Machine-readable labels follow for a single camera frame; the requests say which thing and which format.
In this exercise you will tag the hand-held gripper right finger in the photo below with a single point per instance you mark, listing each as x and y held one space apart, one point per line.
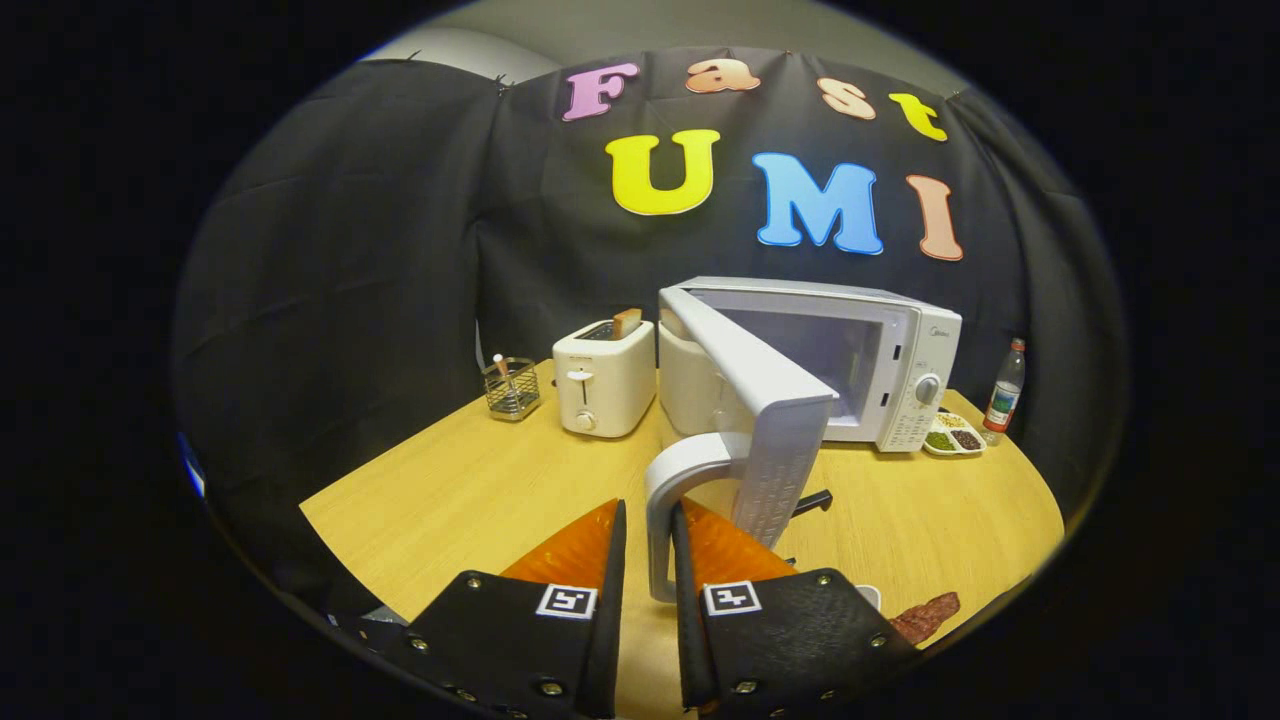
690 640

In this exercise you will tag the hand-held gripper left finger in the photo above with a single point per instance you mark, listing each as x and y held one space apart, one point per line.
612 600

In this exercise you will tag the brown meat piece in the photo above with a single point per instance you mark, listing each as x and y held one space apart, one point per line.
925 617

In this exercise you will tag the white toaster oven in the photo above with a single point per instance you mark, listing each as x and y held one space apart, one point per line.
900 340

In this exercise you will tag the white pop-up toaster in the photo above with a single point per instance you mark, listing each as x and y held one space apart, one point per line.
600 390

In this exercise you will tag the small white tray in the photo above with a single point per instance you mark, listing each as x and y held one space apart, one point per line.
870 596

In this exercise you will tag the small stick in basket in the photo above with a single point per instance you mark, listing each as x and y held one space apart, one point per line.
499 365

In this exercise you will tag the toast slice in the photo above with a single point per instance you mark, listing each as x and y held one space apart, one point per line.
627 323

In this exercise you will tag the white divided bean dish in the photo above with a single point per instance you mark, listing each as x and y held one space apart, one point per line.
953 440

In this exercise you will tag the clear bottle red cap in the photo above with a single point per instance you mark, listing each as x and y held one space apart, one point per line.
1003 400

